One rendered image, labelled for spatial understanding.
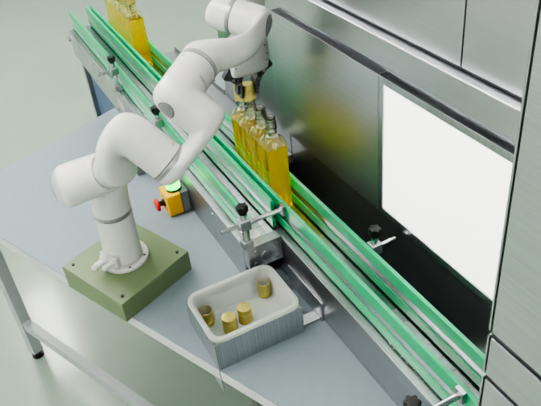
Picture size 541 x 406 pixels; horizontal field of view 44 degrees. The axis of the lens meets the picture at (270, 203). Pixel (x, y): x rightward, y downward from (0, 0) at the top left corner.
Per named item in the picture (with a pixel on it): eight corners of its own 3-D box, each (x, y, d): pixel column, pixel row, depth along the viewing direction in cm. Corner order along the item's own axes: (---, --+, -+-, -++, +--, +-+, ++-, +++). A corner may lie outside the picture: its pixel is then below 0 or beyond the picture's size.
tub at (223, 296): (305, 329, 156) (303, 303, 151) (218, 370, 149) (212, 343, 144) (270, 287, 169) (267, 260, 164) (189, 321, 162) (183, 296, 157)
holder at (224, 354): (324, 321, 159) (323, 298, 154) (219, 370, 150) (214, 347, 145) (289, 280, 171) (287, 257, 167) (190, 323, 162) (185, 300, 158)
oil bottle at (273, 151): (293, 205, 175) (287, 135, 162) (274, 213, 173) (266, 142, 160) (282, 196, 179) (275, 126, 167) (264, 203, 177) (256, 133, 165)
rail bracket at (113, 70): (124, 91, 240) (115, 56, 232) (104, 97, 238) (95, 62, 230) (121, 87, 243) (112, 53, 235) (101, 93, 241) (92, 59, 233)
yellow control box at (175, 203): (192, 210, 199) (188, 190, 195) (169, 219, 197) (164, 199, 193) (183, 199, 205) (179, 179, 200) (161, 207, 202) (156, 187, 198)
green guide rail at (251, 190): (276, 225, 168) (274, 200, 163) (273, 227, 168) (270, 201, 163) (91, 23, 297) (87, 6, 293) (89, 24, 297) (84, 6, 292)
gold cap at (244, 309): (242, 327, 157) (240, 314, 154) (236, 318, 159) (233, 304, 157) (256, 321, 158) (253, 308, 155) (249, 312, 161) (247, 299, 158)
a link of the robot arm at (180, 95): (156, 80, 143) (210, 124, 147) (103, 151, 132) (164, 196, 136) (188, 43, 130) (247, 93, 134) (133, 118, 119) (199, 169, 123)
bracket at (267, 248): (285, 258, 168) (282, 237, 164) (251, 272, 165) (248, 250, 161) (278, 250, 171) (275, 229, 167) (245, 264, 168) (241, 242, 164)
